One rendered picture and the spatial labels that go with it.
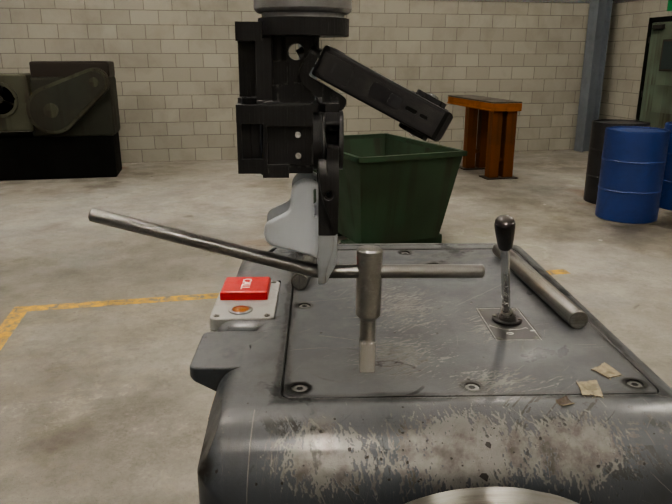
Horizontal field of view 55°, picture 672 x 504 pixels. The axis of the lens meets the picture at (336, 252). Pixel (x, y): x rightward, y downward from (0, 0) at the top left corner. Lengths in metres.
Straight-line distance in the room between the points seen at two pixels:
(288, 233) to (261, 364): 0.18
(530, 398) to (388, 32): 10.09
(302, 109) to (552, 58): 11.24
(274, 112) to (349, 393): 0.26
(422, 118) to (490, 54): 10.69
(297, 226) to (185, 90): 9.71
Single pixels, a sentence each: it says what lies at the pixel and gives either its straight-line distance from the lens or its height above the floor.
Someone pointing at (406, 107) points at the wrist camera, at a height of 1.51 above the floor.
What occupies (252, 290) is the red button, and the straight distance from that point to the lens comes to 0.82.
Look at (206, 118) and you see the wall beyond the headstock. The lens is 10.23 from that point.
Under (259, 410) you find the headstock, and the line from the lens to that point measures 0.58.
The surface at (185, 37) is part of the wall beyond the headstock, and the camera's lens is 10.20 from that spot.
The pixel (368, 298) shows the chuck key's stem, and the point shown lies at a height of 1.35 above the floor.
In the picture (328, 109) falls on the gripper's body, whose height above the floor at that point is 1.51.
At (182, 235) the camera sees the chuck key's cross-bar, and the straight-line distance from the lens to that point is 0.55.
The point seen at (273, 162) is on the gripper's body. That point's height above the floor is 1.47.
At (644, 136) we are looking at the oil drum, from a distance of 6.70.
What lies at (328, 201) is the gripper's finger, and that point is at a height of 1.44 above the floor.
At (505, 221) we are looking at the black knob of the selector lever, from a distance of 0.65.
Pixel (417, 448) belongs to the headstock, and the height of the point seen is 1.24.
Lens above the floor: 1.55
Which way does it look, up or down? 17 degrees down
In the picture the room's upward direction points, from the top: straight up
